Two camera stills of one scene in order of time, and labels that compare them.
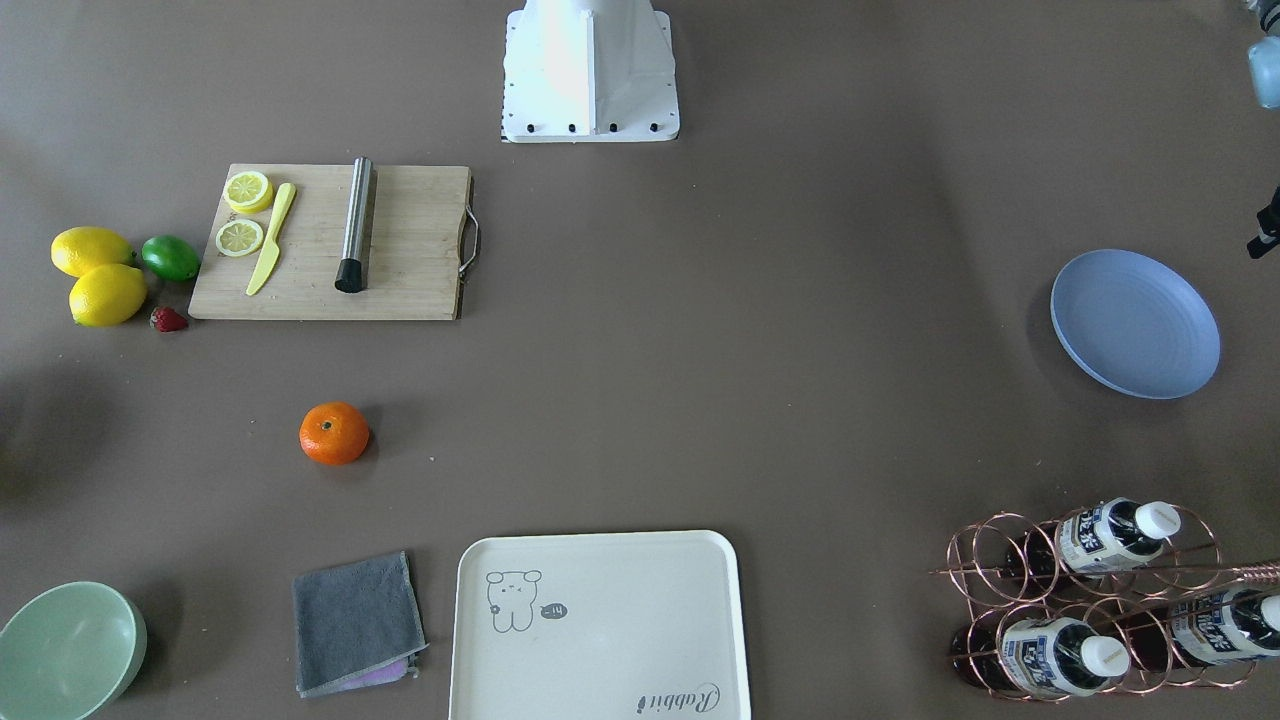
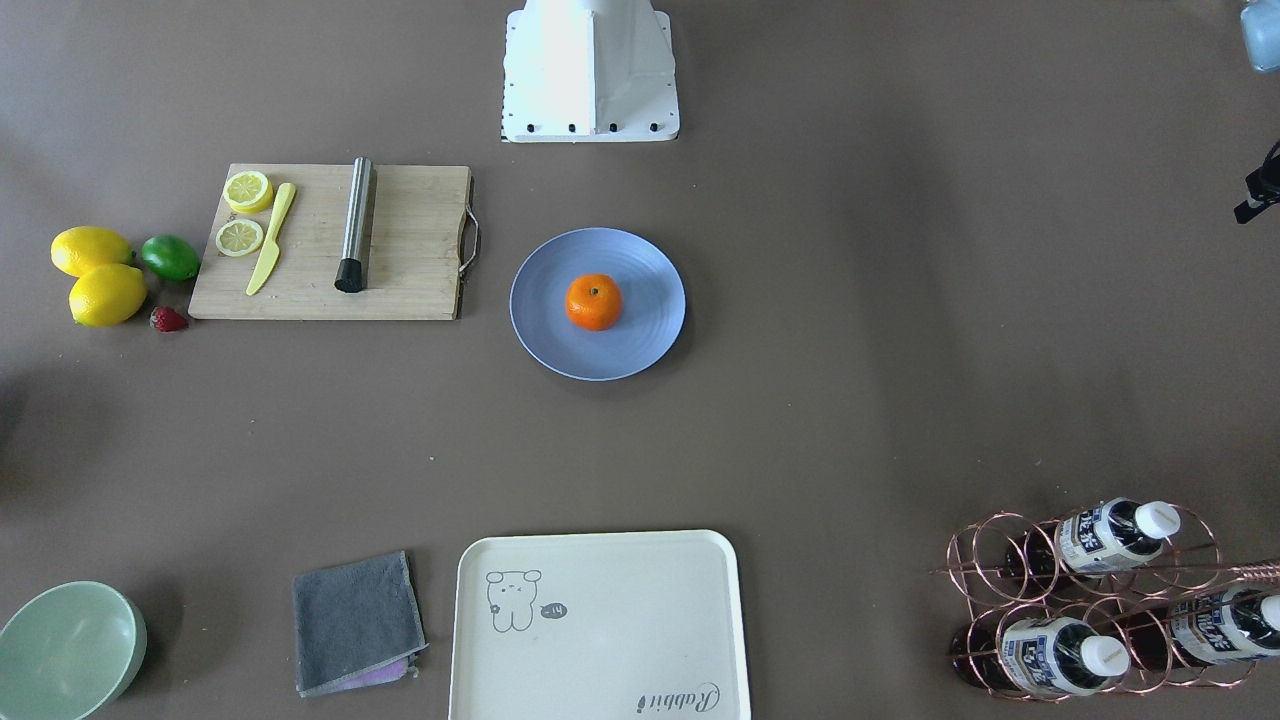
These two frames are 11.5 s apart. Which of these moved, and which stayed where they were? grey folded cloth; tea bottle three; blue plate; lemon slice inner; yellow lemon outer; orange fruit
Moved: orange fruit; blue plate
Stayed: lemon slice inner; yellow lemon outer; grey folded cloth; tea bottle three
